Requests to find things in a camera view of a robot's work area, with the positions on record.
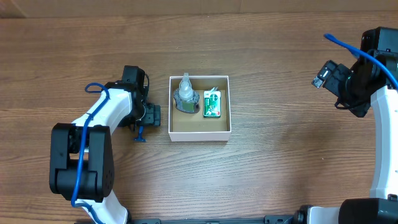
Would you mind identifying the blue disposable razor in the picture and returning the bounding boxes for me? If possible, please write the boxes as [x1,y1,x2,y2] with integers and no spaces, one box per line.
[134,126,146,142]

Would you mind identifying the clear pump soap bottle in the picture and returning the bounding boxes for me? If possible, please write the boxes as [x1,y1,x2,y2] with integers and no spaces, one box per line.
[173,73,200,114]

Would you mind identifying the green soap pack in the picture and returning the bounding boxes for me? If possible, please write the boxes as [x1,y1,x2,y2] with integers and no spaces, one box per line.
[203,87,221,118]

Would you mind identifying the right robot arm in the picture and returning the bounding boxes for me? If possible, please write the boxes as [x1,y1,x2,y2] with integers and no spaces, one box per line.
[287,56,397,223]

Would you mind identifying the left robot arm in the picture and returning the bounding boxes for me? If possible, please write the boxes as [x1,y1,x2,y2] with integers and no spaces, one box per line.
[49,78,160,224]

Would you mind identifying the white cardboard box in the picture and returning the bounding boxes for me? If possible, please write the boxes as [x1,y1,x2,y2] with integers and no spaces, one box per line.
[168,75,232,142]

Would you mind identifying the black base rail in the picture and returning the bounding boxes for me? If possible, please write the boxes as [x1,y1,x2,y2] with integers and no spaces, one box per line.
[127,212,307,224]

